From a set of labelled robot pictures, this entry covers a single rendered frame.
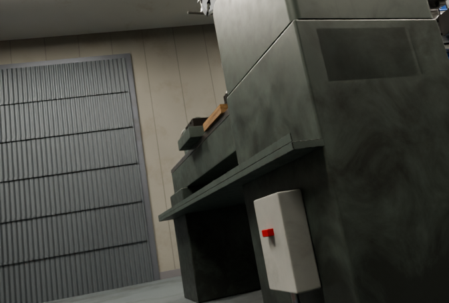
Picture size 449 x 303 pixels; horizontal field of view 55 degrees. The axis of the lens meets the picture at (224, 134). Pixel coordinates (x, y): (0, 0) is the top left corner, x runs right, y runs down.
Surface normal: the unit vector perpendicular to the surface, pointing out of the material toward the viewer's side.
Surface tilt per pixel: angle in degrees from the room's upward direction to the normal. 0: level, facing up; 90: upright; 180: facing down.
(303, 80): 90
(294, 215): 90
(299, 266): 90
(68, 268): 90
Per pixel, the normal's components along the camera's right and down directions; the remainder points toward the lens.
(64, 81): 0.15, -0.26
